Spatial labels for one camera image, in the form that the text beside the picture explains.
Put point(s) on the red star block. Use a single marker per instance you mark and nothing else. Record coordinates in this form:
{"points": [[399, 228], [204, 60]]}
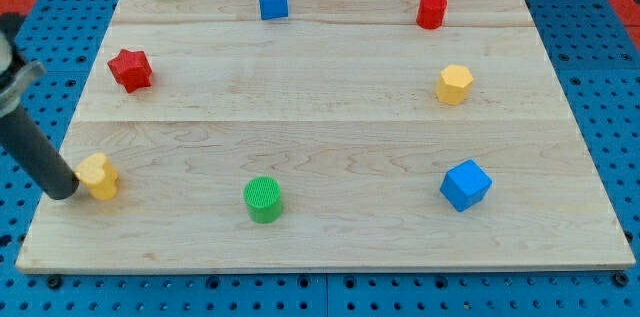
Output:
{"points": [[131, 69]]}

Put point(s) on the wooden board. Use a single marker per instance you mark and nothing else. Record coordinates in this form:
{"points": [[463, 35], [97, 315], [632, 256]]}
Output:
{"points": [[337, 103]]}

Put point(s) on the green cylinder block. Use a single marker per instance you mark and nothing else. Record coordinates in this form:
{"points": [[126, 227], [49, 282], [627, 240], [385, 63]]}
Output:
{"points": [[262, 196]]}

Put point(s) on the blue pentagon house block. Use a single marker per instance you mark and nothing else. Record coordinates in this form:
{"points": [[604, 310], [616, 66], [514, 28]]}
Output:
{"points": [[273, 9]]}

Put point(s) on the yellow hexagon block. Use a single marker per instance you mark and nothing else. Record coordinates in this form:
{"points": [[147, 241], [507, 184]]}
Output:
{"points": [[454, 84]]}

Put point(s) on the blue cube block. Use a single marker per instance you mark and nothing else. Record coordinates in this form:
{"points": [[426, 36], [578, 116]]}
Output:
{"points": [[465, 185]]}

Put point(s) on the red cylinder block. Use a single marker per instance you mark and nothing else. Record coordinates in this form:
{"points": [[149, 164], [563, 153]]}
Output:
{"points": [[430, 14]]}

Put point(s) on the yellow heart block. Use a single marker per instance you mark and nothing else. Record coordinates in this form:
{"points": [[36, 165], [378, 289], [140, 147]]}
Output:
{"points": [[99, 176]]}

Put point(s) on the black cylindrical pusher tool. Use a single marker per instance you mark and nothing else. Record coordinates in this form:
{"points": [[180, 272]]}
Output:
{"points": [[21, 137]]}

